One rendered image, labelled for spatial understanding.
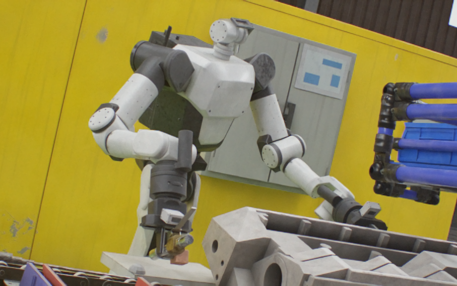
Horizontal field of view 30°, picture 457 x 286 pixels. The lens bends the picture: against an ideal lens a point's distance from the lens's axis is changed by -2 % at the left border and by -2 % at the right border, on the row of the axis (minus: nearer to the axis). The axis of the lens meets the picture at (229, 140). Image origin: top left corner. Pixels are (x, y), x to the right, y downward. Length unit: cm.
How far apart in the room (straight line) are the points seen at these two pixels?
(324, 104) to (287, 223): 218
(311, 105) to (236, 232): 229
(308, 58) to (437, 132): 200
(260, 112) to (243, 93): 17
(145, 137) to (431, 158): 80
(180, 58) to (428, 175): 110
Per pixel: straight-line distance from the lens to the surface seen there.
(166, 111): 256
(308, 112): 432
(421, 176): 147
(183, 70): 241
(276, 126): 273
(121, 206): 421
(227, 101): 254
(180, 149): 202
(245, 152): 418
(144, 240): 267
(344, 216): 252
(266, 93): 273
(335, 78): 439
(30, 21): 399
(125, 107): 230
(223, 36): 250
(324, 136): 439
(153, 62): 237
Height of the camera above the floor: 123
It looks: 2 degrees down
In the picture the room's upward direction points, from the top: 13 degrees clockwise
